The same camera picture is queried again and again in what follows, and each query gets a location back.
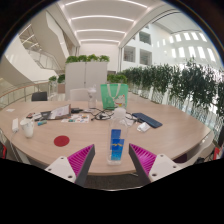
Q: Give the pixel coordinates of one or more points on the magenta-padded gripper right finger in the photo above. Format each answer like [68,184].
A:
[163,166]

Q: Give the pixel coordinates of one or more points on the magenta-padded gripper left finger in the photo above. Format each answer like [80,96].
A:
[63,166]

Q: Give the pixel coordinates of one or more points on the clear blue-labelled water bottle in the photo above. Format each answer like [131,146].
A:
[117,143]

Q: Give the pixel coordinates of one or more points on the flat round red coaster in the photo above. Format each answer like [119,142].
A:
[61,141]

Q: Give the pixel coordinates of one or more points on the small white box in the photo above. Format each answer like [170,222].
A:
[143,127]

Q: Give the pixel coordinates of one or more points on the dark blue flat case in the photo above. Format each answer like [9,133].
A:
[147,120]

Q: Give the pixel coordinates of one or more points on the colourful sticker sheet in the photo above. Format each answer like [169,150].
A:
[76,118]

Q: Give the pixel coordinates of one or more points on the white mug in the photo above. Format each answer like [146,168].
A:
[27,128]

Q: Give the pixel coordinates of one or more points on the white open booklet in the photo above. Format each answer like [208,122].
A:
[60,112]

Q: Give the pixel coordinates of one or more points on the black notebook with packet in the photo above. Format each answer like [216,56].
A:
[45,115]

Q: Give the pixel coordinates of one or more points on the white power strip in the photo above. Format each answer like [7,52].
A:
[15,125]

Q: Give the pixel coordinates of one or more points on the white chair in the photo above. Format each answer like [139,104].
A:
[78,94]

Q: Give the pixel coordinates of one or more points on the clear shaker bottle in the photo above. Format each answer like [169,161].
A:
[92,98]

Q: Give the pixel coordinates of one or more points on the black chair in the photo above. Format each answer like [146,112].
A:
[39,96]

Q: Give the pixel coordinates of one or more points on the green hedge plant row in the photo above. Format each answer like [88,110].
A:
[180,83]

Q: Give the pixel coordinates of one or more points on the white cabinet with plants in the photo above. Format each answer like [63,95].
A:
[85,78]

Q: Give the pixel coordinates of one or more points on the ceiling light strips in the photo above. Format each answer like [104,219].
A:
[100,30]

